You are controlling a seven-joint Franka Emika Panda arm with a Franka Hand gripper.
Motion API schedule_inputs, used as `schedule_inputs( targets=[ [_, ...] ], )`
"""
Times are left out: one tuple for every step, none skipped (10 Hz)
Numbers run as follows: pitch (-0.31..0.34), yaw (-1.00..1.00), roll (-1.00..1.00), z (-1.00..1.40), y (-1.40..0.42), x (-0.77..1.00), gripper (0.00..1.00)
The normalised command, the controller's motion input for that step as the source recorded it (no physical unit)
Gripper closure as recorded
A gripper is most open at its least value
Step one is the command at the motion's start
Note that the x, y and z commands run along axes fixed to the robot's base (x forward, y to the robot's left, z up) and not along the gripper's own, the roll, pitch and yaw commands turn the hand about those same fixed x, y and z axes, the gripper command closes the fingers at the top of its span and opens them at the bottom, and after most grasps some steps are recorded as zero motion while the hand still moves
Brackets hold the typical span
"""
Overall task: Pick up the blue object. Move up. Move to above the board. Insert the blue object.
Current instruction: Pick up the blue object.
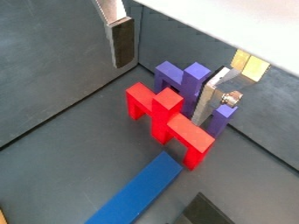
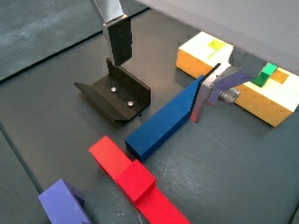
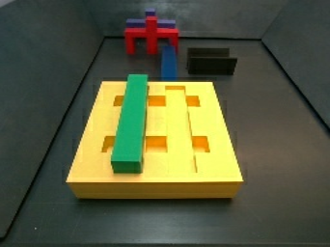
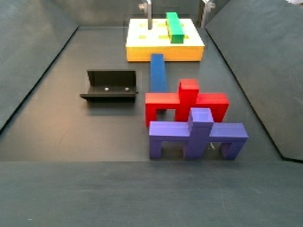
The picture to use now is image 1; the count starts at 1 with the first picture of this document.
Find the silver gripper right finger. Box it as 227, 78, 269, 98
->
191, 66, 256, 126

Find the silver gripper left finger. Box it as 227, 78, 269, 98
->
92, 0, 135, 68

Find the blue long bar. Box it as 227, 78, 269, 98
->
84, 151, 183, 224

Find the yellow slotted board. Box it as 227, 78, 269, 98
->
231, 49, 269, 81

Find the purple notched block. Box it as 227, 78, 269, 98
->
153, 61, 239, 137

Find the red notched block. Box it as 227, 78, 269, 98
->
125, 82, 215, 171

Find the black box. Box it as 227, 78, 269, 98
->
173, 192, 235, 224

